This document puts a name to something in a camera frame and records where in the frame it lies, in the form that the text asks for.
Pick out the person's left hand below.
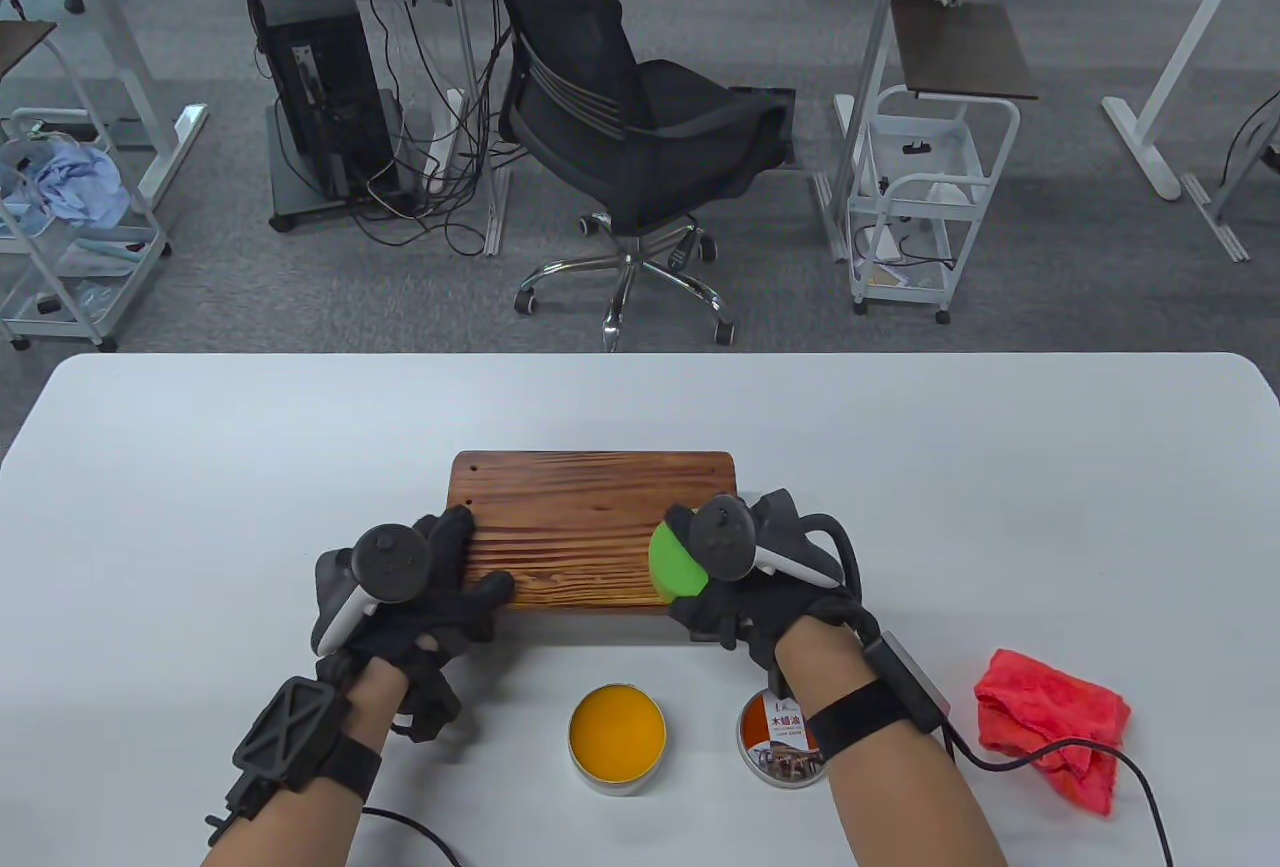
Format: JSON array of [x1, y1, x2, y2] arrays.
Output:
[[315, 507, 516, 743]]

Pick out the person's right hand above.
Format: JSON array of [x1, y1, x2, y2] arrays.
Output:
[[665, 490, 881, 698]]

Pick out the green round sponge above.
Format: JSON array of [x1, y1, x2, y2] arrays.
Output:
[[648, 519, 713, 603]]

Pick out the red label tin lid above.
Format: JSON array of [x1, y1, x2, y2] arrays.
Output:
[[737, 687, 831, 790]]

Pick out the brown wooden stool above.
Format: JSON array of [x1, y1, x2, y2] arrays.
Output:
[[443, 450, 741, 613]]

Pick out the round silver wood wax tin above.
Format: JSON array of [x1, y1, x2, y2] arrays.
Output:
[[567, 684, 668, 798]]

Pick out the red cloth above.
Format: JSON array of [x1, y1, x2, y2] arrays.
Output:
[[975, 649, 1131, 816]]

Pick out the person's left forearm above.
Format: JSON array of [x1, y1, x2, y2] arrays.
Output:
[[205, 657, 411, 867]]

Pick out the black and white controller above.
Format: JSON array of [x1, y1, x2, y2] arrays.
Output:
[[690, 495, 863, 598], [312, 525, 431, 656]]

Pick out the grey rolling computer stand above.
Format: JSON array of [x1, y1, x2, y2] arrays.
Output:
[[212, 0, 413, 234]]

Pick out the white power strip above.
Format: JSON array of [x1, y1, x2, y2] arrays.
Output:
[[418, 87, 467, 180]]

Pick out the black computer tower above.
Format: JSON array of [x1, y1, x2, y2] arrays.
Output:
[[258, 5, 399, 204]]

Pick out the black floor box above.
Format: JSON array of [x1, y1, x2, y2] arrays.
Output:
[[730, 85, 801, 170]]

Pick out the black mesh office chair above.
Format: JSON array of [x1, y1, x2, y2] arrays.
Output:
[[458, 0, 793, 348]]

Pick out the light blue cloth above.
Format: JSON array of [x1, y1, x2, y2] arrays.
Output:
[[0, 139, 132, 236]]

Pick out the dark brown board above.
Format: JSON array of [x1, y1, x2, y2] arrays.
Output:
[[889, 0, 1040, 102]]

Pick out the dark brown side table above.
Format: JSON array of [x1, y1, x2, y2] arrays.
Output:
[[0, 20, 58, 83]]

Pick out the black wrist strap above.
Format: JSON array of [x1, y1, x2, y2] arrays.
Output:
[[805, 677, 916, 763], [310, 737, 384, 798]]

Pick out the black box wrist camera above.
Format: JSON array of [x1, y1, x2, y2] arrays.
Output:
[[862, 632, 951, 733]]

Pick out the black lattice wrist mount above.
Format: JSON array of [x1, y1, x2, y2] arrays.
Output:
[[205, 677, 351, 843]]

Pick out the black cable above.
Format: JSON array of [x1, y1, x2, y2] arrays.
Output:
[[360, 807, 461, 867], [945, 722, 1176, 867]]

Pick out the tangle of black floor cables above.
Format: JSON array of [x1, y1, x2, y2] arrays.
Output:
[[345, 0, 526, 258]]

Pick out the white wire rolling cart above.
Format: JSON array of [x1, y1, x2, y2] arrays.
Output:
[[0, 107, 173, 353]]

